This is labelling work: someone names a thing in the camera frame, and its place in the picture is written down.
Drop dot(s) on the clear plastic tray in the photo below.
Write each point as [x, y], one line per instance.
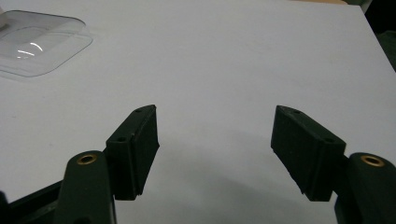
[34, 43]

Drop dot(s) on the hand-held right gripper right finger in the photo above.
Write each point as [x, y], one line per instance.
[311, 149]

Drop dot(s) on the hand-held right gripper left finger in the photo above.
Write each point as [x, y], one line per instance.
[130, 155]

